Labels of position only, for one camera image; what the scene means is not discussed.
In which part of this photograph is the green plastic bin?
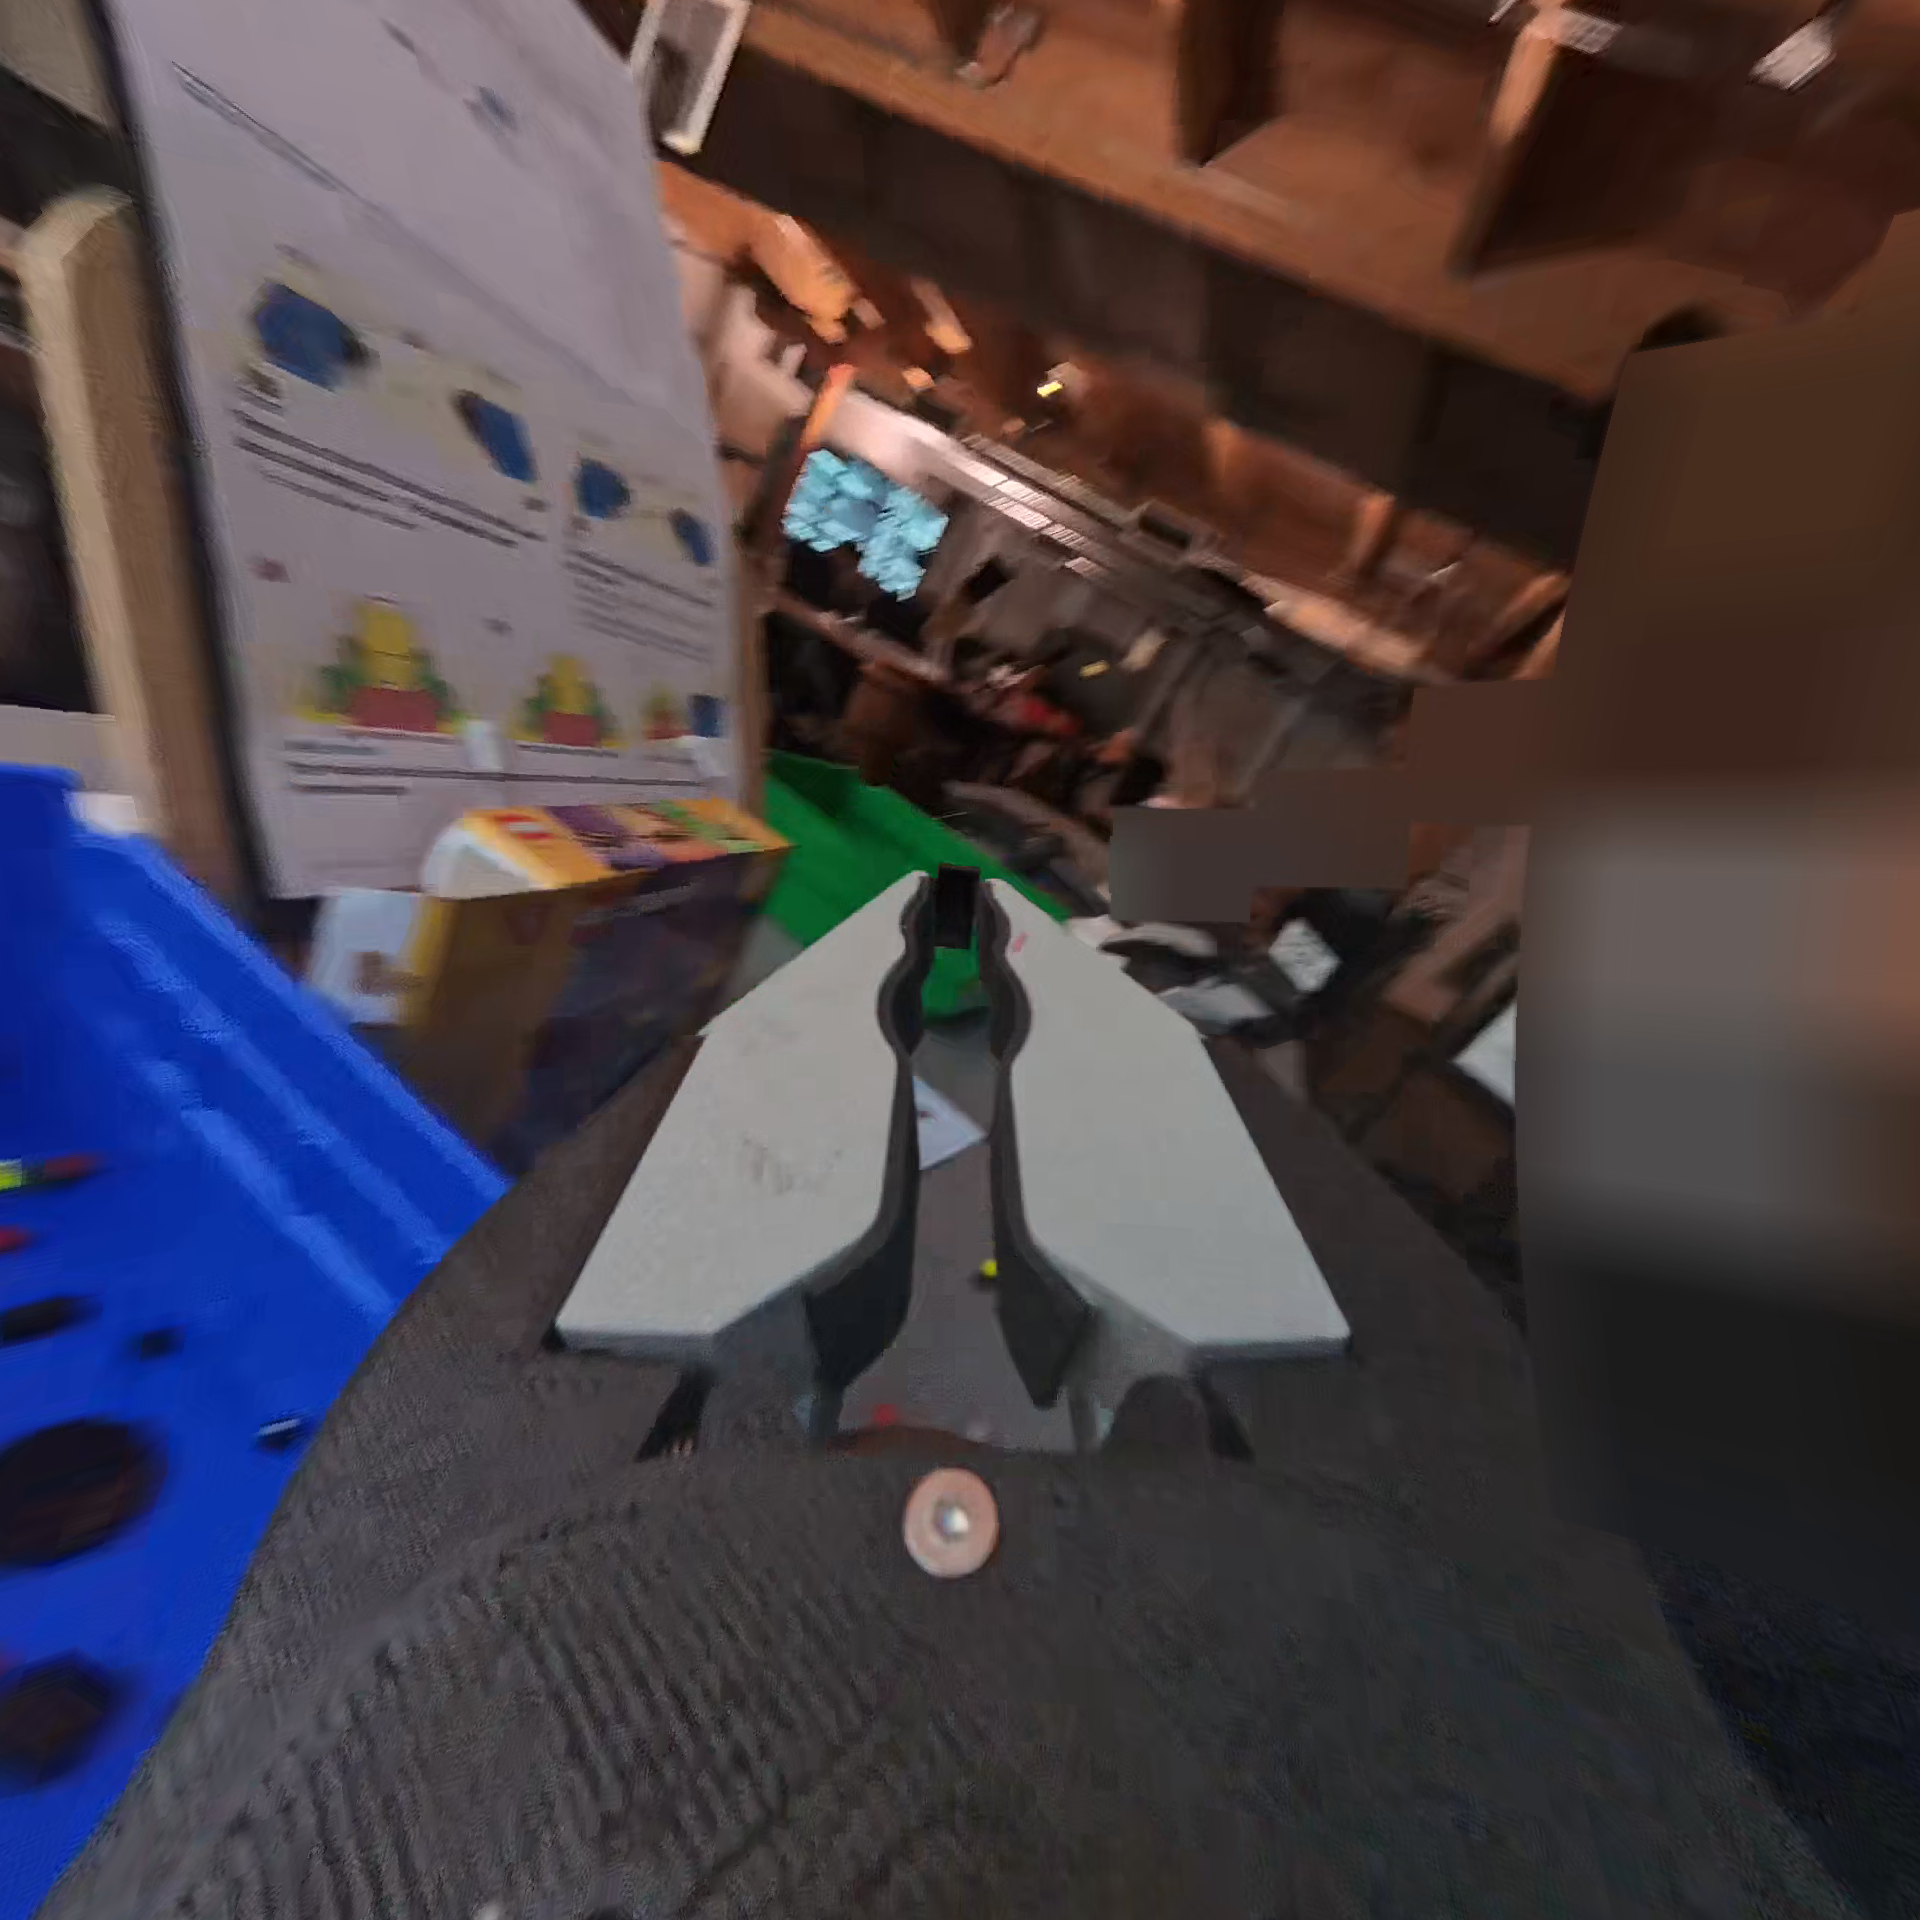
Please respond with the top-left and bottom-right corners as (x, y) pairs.
(757, 749), (1077, 1024)

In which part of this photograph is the blue plastic bin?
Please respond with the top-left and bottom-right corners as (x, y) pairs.
(0, 762), (514, 1920)

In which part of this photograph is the yellow lego box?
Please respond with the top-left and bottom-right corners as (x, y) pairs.
(307, 800), (794, 1176)

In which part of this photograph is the pile of small lego pieces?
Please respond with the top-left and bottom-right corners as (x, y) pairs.
(0, 1147), (319, 1794)

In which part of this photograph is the printed instruction sheet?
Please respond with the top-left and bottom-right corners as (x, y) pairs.
(104, 0), (747, 904)

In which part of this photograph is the wooden board stand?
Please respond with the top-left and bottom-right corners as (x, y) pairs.
(12, 183), (250, 904)

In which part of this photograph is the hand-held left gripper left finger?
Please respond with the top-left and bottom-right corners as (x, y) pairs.
(551, 871), (928, 1449)

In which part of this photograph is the pale blue blurred object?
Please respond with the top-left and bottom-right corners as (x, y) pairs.
(777, 448), (956, 606)

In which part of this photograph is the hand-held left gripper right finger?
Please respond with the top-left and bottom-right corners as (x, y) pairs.
(979, 878), (1355, 1455)

